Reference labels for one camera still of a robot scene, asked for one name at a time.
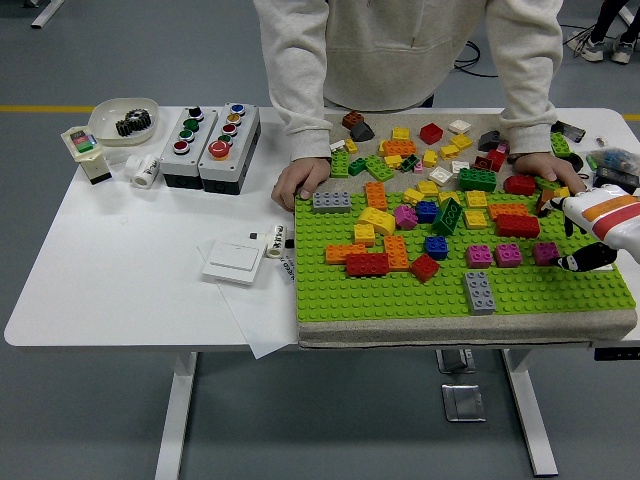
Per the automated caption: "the grey four-button control box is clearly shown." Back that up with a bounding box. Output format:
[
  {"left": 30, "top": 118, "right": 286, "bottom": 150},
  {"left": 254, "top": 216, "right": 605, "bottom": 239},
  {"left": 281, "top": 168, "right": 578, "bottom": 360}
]
[{"left": 158, "top": 106, "right": 220, "bottom": 191}]

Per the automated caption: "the black rectangular device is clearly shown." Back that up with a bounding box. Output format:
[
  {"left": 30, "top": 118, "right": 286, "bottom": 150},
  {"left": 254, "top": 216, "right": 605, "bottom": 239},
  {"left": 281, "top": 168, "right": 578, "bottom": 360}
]
[{"left": 553, "top": 121, "right": 587, "bottom": 144}]

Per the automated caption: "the metal floor socket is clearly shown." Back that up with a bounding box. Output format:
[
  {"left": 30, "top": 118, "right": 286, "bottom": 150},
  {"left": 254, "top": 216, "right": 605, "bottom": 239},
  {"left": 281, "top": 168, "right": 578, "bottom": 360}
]
[{"left": 435, "top": 348, "right": 475, "bottom": 375}]

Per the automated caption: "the grey emergency-stop control box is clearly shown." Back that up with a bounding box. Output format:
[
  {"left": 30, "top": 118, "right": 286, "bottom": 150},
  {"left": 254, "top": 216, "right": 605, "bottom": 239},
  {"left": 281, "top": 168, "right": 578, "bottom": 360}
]
[{"left": 198, "top": 102, "right": 262, "bottom": 195}]

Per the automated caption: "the black box device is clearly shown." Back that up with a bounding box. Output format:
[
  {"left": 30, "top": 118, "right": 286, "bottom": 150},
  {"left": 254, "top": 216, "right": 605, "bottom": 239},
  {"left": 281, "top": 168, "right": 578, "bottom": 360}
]
[{"left": 594, "top": 167, "right": 640, "bottom": 190}]

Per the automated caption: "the white desk foot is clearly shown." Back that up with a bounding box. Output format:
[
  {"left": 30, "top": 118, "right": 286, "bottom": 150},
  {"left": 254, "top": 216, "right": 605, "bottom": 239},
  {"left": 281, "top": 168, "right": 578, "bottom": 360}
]
[{"left": 30, "top": 0, "right": 66, "bottom": 29}]

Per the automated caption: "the white table leg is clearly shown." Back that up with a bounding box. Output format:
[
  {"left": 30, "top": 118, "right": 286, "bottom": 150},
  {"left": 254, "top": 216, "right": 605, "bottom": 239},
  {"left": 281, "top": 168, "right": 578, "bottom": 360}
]
[
  {"left": 501, "top": 348, "right": 559, "bottom": 477},
  {"left": 154, "top": 351, "right": 200, "bottom": 480}
]

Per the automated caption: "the person's left hand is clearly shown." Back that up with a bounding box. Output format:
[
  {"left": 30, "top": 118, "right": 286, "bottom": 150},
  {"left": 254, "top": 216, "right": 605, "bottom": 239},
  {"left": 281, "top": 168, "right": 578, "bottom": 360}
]
[{"left": 514, "top": 152, "right": 587, "bottom": 196}]

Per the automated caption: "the yellow curved brick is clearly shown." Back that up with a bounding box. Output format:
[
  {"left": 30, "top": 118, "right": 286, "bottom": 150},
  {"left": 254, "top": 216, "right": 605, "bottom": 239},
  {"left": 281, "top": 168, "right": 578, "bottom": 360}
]
[{"left": 356, "top": 206, "right": 396, "bottom": 236}]

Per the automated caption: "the person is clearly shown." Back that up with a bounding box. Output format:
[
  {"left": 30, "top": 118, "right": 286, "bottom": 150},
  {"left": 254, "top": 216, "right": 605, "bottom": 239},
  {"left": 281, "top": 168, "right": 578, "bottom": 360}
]
[{"left": 567, "top": 0, "right": 640, "bottom": 65}]

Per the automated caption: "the person's right hand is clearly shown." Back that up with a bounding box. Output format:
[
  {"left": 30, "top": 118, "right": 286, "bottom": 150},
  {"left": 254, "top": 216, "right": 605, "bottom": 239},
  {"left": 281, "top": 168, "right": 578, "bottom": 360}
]
[{"left": 272, "top": 157, "right": 332, "bottom": 213}]

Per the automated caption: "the black table control panel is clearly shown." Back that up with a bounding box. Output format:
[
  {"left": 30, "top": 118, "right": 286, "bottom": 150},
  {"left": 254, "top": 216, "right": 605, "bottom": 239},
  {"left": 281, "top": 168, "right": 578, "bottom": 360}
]
[{"left": 593, "top": 346, "right": 640, "bottom": 361}]

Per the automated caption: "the green studded baseplate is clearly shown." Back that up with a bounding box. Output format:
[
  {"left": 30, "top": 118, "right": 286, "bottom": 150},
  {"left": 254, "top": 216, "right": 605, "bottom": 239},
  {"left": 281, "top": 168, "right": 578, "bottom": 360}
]
[{"left": 293, "top": 189, "right": 632, "bottom": 321}]

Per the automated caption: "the white paper sheet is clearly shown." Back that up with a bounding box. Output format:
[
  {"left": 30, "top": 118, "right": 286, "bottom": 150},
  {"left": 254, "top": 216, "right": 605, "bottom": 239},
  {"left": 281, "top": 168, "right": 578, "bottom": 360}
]
[{"left": 196, "top": 238, "right": 301, "bottom": 360}]

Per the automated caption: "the metal floor box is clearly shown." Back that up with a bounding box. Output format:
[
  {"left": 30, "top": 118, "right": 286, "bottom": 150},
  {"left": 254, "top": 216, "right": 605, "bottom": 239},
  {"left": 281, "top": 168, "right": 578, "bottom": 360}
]
[{"left": 440, "top": 383, "right": 487, "bottom": 424}]

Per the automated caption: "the pink two-by-two brick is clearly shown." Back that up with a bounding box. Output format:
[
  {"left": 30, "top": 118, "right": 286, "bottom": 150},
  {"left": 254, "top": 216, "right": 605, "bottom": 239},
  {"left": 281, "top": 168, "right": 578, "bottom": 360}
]
[
  {"left": 494, "top": 243, "right": 523, "bottom": 268},
  {"left": 465, "top": 244, "right": 494, "bottom": 270},
  {"left": 393, "top": 203, "right": 419, "bottom": 230},
  {"left": 532, "top": 241, "right": 561, "bottom": 266}
]

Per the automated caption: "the white wall switch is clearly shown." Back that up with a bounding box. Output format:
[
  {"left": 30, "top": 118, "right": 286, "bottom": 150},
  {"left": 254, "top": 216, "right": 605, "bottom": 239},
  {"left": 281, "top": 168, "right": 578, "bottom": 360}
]
[{"left": 201, "top": 238, "right": 265, "bottom": 286}]

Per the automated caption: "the beige red-green switch unit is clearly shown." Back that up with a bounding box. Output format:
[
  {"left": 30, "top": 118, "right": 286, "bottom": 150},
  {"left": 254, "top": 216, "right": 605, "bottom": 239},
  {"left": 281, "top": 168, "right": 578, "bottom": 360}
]
[{"left": 60, "top": 124, "right": 114, "bottom": 186}]

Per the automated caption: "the white pipe tee fitting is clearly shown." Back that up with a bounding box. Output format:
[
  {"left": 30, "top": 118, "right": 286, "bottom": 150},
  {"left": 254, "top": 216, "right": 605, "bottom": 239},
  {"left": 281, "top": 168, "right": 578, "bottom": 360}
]
[{"left": 124, "top": 152, "right": 162, "bottom": 190}]

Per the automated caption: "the bag of blue parts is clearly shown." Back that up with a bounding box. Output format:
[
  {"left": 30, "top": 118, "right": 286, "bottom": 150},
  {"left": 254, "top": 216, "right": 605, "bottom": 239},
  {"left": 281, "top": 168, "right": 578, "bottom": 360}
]
[{"left": 597, "top": 148, "right": 640, "bottom": 172}]

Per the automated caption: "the grey two-by-four brick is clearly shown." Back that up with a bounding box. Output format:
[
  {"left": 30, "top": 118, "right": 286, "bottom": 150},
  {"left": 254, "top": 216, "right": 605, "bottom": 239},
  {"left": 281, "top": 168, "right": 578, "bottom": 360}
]
[
  {"left": 462, "top": 270, "right": 497, "bottom": 316},
  {"left": 312, "top": 190, "right": 353, "bottom": 215}
]

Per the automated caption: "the white labelled tube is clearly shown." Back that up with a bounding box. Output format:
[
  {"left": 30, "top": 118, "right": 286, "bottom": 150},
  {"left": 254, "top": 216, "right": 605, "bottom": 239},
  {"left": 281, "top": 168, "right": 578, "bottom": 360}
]
[{"left": 264, "top": 223, "right": 291, "bottom": 260}]

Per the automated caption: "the orange two-by-four brick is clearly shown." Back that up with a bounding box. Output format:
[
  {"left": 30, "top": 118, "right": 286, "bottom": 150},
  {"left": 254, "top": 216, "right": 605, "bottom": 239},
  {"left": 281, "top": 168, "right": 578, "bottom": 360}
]
[
  {"left": 382, "top": 234, "right": 410, "bottom": 271},
  {"left": 364, "top": 180, "right": 389, "bottom": 211},
  {"left": 382, "top": 139, "right": 419, "bottom": 158},
  {"left": 325, "top": 243, "right": 368, "bottom": 265},
  {"left": 487, "top": 202, "right": 530, "bottom": 221}
]

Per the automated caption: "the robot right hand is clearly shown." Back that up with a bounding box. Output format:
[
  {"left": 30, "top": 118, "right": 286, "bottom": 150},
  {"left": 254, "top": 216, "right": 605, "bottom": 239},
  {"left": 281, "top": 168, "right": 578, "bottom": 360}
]
[{"left": 542, "top": 183, "right": 640, "bottom": 274}]

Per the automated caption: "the red curved brick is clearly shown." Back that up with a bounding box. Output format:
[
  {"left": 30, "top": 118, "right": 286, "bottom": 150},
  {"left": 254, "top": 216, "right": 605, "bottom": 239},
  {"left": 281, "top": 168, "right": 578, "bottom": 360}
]
[{"left": 503, "top": 174, "right": 538, "bottom": 196}]

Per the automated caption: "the red two-by-four brick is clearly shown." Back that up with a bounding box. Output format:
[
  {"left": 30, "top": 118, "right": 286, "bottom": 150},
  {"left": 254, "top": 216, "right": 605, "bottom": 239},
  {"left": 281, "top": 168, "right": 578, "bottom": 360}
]
[
  {"left": 494, "top": 213, "right": 541, "bottom": 239},
  {"left": 345, "top": 252, "right": 390, "bottom": 277}
]

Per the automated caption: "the white plastic bowl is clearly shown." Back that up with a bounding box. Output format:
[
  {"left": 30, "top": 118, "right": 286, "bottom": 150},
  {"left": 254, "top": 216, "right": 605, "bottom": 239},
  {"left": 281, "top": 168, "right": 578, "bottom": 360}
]
[{"left": 88, "top": 96, "right": 161, "bottom": 147}]

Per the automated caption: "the dark green two-by-four brick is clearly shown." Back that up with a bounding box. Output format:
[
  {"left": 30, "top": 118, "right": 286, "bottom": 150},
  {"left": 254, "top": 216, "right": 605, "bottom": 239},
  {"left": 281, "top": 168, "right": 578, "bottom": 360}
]
[{"left": 458, "top": 167, "right": 499, "bottom": 193}]

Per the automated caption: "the person's torso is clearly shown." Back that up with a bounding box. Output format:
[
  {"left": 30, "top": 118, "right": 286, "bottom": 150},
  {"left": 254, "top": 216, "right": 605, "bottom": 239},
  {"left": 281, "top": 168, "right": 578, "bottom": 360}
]
[{"left": 322, "top": 0, "right": 501, "bottom": 114}]

